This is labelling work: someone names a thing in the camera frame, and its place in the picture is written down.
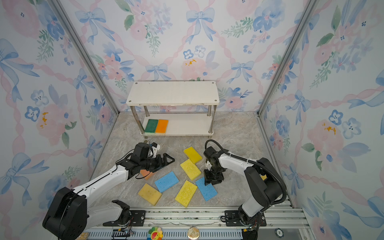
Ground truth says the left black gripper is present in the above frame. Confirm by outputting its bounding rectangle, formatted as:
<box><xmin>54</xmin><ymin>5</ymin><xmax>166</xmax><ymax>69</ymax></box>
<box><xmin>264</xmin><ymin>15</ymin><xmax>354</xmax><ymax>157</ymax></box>
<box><xmin>140</xmin><ymin>152</ymin><xmax>175</xmax><ymax>173</ymax></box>

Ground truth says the blue sponge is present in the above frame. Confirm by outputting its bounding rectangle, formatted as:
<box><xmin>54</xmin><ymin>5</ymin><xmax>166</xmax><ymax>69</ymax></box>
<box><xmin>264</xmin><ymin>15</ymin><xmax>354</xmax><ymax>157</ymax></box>
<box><xmin>155</xmin><ymin>172</ymin><xmax>179</xmax><ymax>193</ymax></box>
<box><xmin>196</xmin><ymin>178</ymin><xmax>218</xmax><ymax>201</ymax></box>

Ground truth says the green scrub sponge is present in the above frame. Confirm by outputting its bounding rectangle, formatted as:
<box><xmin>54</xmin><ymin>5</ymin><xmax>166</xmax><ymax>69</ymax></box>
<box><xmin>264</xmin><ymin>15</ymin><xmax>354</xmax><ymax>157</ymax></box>
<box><xmin>145</xmin><ymin>119</ymin><xmax>159</xmax><ymax>134</ymax></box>

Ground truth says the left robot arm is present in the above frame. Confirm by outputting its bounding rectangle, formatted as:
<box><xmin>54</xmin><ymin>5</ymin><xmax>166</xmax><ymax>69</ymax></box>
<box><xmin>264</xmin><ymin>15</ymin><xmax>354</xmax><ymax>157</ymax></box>
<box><xmin>42</xmin><ymin>143</ymin><xmax>175</xmax><ymax>240</ymax></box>

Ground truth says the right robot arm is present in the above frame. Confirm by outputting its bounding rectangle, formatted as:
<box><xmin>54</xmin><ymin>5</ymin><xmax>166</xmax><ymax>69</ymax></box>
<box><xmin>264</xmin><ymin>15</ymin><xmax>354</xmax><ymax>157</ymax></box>
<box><xmin>204</xmin><ymin>147</ymin><xmax>288</xmax><ymax>226</ymax></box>

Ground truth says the white two-tier shelf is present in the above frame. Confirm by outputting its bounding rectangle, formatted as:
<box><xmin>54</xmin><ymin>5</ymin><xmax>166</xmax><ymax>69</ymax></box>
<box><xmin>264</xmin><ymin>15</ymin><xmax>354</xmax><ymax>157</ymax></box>
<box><xmin>126</xmin><ymin>81</ymin><xmax>220</xmax><ymax>137</ymax></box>

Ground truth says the yellow sponge middle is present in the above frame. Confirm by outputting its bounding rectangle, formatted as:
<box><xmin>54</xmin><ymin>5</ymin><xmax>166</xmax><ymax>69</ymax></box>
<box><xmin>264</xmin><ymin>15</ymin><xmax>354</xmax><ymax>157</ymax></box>
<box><xmin>180</xmin><ymin>160</ymin><xmax>202</xmax><ymax>181</ymax></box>

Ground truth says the yellow sponge upper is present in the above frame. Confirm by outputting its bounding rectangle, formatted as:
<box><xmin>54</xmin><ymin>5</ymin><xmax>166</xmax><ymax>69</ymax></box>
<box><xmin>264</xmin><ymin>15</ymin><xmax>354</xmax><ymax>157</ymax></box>
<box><xmin>184</xmin><ymin>147</ymin><xmax>203</xmax><ymax>164</ymax></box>

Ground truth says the peach pink sponge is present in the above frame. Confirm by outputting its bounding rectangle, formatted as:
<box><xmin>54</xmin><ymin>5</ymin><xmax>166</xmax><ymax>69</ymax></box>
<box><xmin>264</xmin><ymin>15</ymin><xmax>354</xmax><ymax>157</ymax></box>
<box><xmin>140</xmin><ymin>170</ymin><xmax>154</xmax><ymax>180</ymax></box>

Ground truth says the yellow sponge bottom centre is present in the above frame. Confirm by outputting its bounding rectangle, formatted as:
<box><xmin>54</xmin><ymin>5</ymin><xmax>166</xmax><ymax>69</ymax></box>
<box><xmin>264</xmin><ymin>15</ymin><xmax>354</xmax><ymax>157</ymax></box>
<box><xmin>175</xmin><ymin>181</ymin><xmax>198</xmax><ymax>208</ymax></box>

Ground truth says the yellow orange sponge bottom left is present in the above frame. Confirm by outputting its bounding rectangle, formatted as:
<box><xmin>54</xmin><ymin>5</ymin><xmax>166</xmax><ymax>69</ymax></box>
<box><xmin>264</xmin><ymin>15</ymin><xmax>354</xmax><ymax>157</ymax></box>
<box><xmin>138</xmin><ymin>184</ymin><xmax>162</xmax><ymax>206</ymax></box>

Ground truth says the round gold badge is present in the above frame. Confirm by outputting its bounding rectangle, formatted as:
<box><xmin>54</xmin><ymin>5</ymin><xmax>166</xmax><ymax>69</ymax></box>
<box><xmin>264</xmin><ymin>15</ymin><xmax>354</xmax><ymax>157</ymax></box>
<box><xmin>187</xmin><ymin>227</ymin><xmax>200</xmax><ymax>240</ymax></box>

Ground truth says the colourful round toy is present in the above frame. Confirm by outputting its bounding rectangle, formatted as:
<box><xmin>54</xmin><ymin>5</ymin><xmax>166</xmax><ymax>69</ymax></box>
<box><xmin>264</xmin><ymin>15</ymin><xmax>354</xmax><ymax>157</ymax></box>
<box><xmin>147</xmin><ymin>227</ymin><xmax>164</xmax><ymax>240</ymax></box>

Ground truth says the round white dial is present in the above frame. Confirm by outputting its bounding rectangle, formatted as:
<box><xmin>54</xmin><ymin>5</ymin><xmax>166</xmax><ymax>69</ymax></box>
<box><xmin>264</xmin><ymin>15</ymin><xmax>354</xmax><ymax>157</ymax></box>
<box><xmin>275</xmin><ymin>228</ymin><xmax>284</xmax><ymax>239</ymax></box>

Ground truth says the small yellow patterned card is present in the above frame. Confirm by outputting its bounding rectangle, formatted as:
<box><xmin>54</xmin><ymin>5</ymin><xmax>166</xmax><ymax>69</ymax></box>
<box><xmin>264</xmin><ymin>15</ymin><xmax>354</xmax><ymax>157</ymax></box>
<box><xmin>76</xmin><ymin>232</ymin><xmax>90</xmax><ymax>240</ymax></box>

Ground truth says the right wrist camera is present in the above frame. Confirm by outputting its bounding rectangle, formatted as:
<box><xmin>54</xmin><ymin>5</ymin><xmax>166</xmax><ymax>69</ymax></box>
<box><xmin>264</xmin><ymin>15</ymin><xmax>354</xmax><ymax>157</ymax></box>
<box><xmin>205</xmin><ymin>161</ymin><xmax>212</xmax><ymax>171</ymax></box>

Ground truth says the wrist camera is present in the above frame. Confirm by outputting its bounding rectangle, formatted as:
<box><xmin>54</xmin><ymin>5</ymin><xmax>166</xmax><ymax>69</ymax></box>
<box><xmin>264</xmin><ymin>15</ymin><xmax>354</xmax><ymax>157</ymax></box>
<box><xmin>149</xmin><ymin>142</ymin><xmax>161</xmax><ymax>158</ymax></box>
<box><xmin>205</xmin><ymin>161</ymin><xmax>212</xmax><ymax>171</ymax></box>

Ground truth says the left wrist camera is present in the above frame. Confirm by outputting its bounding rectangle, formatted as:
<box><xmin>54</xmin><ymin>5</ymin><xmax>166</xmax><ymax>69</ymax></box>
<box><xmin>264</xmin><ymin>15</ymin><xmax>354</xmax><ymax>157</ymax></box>
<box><xmin>149</xmin><ymin>142</ymin><xmax>161</xmax><ymax>158</ymax></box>

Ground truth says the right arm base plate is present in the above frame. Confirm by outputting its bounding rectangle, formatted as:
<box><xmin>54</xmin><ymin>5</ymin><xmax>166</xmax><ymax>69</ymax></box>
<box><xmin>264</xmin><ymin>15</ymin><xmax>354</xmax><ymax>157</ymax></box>
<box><xmin>220</xmin><ymin>210</ymin><xmax>267</xmax><ymax>228</ymax></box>

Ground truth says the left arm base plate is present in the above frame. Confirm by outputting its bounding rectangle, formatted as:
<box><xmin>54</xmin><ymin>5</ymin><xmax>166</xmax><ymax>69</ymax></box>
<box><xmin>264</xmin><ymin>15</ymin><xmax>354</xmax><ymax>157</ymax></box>
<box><xmin>103</xmin><ymin>210</ymin><xmax>146</xmax><ymax>227</ymax></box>

